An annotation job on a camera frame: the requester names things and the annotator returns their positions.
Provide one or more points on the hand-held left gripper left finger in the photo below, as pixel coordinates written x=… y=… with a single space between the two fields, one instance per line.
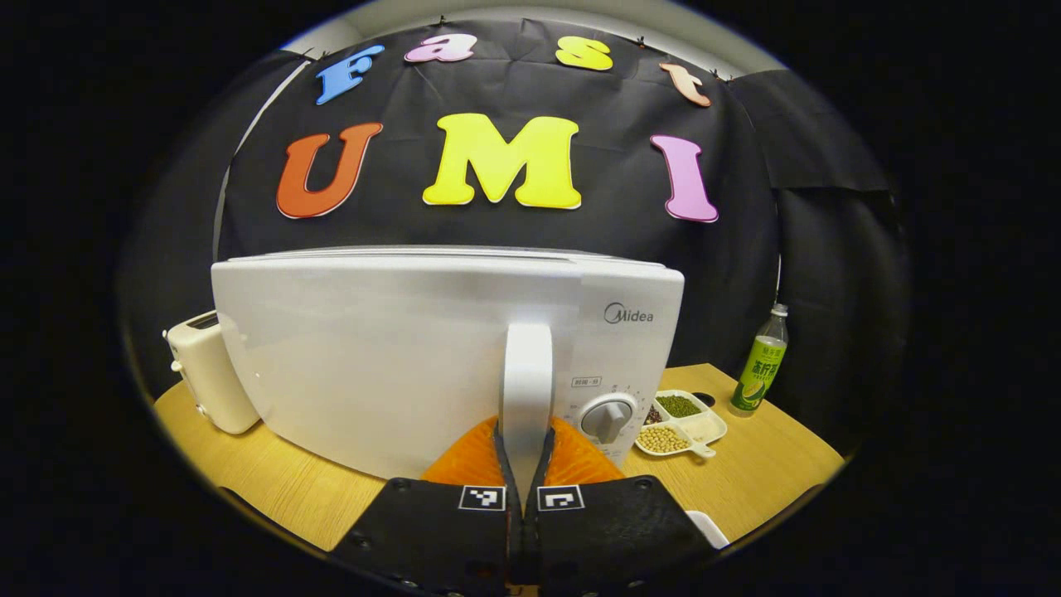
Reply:
x=506 y=473

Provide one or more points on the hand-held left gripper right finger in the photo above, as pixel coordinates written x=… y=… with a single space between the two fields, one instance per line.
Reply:
x=540 y=473

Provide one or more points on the white square plate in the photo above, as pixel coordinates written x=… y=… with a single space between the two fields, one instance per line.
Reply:
x=709 y=528

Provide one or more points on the white microwave oven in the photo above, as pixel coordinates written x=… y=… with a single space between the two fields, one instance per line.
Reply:
x=373 y=348

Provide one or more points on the white divided bean dish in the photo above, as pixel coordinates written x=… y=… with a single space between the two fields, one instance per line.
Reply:
x=692 y=427

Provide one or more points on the black round table grommet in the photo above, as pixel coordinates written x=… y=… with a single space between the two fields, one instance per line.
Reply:
x=703 y=399

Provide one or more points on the green label drink bottle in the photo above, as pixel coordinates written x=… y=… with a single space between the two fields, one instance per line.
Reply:
x=761 y=369

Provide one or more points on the cream toaster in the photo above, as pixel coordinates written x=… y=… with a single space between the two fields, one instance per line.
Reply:
x=211 y=373

